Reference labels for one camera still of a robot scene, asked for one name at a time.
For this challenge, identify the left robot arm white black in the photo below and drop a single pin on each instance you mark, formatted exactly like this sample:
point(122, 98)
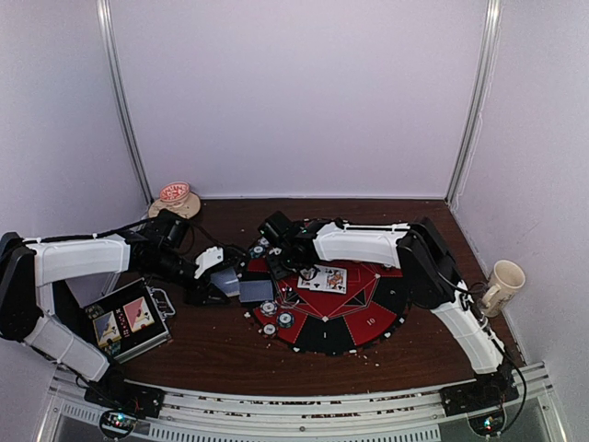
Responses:
point(82, 301)

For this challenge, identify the cream ceramic mug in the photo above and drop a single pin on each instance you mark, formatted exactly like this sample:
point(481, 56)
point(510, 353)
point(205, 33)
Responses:
point(506, 279)

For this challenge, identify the aluminium poker case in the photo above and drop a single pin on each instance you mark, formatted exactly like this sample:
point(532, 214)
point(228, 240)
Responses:
point(129, 322)

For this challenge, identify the aluminium frame post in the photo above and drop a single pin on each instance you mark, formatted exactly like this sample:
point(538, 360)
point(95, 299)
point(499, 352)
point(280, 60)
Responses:
point(121, 102)
point(487, 55)

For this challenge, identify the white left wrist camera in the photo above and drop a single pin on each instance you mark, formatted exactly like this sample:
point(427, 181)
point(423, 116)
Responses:
point(207, 260)

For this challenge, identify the left aluminium frame post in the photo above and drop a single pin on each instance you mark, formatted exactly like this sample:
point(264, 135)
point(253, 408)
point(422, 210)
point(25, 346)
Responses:
point(121, 102)

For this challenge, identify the red white patterned bowl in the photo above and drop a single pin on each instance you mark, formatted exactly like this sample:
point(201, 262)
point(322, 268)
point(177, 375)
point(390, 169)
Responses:
point(175, 193)

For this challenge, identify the green fifty chips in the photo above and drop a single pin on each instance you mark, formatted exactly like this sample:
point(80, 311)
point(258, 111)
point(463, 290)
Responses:
point(257, 251)
point(285, 319)

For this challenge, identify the king of diamonds card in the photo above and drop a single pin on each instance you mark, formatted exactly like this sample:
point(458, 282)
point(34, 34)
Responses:
point(305, 278)

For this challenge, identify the round wooden plate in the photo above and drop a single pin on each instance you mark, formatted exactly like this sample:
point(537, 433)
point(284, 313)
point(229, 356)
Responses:
point(187, 208)

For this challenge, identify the right aluminium frame post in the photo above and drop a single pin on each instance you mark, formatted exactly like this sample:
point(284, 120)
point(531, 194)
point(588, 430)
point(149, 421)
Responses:
point(487, 55)

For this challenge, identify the dealt card sector three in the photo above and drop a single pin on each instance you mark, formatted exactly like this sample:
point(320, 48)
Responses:
point(256, 291)

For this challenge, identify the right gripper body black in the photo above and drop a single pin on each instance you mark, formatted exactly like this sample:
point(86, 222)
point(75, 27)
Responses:
point(287, 265)

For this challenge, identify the blue playing card deck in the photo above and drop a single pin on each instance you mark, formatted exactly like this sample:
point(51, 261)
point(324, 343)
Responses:
point(227, 282)

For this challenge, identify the round red black poker mat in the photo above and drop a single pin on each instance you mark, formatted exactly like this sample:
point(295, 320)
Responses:
point(332, 324)

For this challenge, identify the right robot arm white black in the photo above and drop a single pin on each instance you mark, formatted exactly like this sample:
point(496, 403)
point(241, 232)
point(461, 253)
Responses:
point(430, 281)

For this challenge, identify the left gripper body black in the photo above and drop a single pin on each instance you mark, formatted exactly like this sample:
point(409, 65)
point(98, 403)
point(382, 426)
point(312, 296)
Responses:
point(197, 291)

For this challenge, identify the clear acrylic dealer button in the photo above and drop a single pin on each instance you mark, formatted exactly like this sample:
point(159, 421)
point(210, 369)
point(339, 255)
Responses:
point(288, 298)

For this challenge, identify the front aluminium rail base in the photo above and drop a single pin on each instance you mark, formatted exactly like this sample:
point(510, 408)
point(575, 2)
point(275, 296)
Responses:
point(406, 415)

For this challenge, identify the king of spades card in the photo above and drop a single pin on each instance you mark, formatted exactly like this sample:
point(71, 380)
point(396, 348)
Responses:
point(336, 280)

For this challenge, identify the brown hundred chip sector two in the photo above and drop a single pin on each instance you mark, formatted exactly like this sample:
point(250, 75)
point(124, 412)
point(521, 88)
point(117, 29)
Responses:
point(269, 330)

